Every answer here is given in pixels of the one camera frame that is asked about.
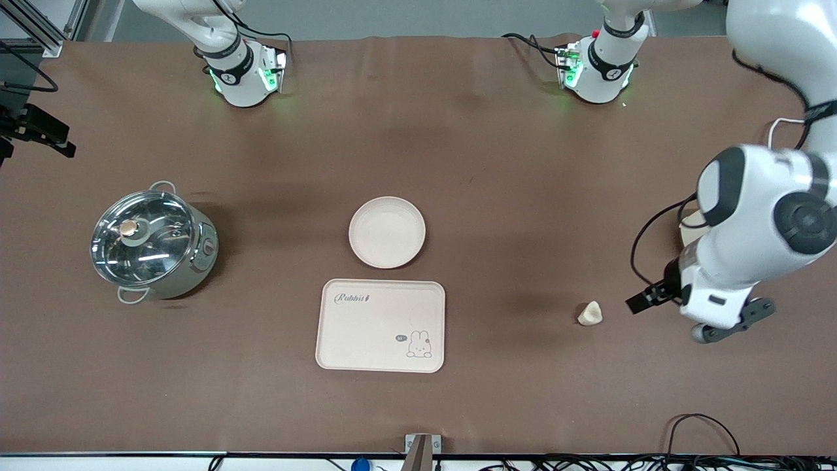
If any round beige plate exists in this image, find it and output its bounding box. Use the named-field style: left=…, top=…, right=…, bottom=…
left=349, top=196, right=426, bottom=270

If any cream two-slot toaster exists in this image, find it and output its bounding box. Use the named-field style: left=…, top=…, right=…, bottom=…
left=680, top=209, right=710, bottom=247

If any glass pot lid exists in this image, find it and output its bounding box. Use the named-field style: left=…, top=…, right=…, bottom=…
left=90, top=190, right=195, bottom=287

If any brown table cover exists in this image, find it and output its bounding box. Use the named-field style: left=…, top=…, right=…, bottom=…
left=0, top=34, right=837, bottom=457

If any steel pot with glass lid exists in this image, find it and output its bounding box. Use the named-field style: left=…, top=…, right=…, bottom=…
left=90, top=181, right=220, bottom=305

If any beige rabbit print tray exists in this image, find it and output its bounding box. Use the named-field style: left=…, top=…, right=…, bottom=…
left=315, top=279, right=446, bottom=374

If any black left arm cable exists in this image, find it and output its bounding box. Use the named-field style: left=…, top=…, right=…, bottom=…
left=630, top=49, right=837, bottom=288

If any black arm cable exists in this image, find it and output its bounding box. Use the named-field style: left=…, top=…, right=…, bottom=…
left=0, top=39, right=60, bottom=92
left=630, top=49, right=837, bottom=288

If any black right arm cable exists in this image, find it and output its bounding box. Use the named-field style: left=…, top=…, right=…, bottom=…
left=0, top=39, right=60, bottom=92

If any aluminium frame profile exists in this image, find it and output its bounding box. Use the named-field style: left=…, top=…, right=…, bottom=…
left=0, top=0, right=89, bottom=60

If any black looped cable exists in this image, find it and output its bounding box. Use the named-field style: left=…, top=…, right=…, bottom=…
left=664, top=413, right=742, bottom=459

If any black cable bundle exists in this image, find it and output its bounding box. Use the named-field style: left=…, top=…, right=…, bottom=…
left=477, top=453, right=837, bottom=471

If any white toaster power cable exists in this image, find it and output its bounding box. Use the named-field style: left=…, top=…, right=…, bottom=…
left=768, top=116, right=808, bottom=151

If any black right base cable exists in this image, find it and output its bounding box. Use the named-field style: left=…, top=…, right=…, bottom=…
left=216, top=0, right=293, bottom=66

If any black base cable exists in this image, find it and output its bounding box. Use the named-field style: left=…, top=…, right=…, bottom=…
left=502, top=33, right=563, bottom=69
left=216, top=0, right=293, bottom=66

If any grey metal bracket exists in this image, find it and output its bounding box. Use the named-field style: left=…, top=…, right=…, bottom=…
left=405, top=434, right=441, bottom=471

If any black left base cable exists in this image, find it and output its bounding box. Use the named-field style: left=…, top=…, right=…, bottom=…
left=502, top=33, right=563, bottom=69

